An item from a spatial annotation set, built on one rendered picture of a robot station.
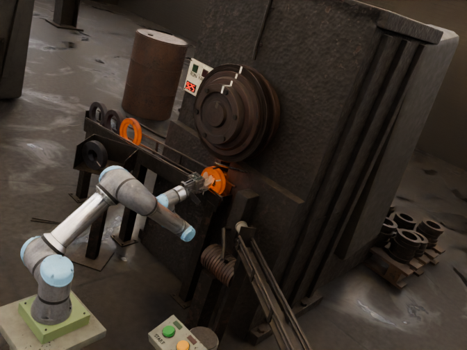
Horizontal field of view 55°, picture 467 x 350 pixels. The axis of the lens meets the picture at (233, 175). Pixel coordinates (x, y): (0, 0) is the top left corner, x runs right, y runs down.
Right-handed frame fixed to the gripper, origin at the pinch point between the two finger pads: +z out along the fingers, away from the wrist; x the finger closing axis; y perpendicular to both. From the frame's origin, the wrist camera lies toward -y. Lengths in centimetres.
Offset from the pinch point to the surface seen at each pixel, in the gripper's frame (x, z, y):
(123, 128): 78, -4, -6
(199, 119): 8.6, -2.2, 32.4
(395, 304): -84, 102, -112
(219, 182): -5.5, -0.6, 1.7
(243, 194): -23.8, -1.9, 6.0
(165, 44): 235, 148, -35
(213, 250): -26.7, -22.7, -15.7
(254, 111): -15.8, 8.7, 44.2
